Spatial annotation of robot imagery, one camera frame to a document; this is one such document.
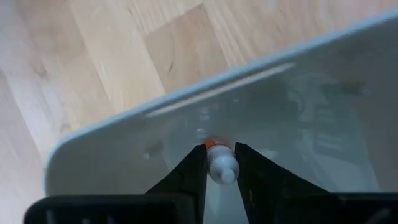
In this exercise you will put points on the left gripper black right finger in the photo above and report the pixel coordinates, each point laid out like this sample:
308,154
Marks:
295,208

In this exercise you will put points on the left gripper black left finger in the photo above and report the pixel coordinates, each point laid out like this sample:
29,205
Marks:
109,211

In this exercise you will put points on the small orange dropper bottle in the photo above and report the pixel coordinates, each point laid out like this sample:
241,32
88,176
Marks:
222,165

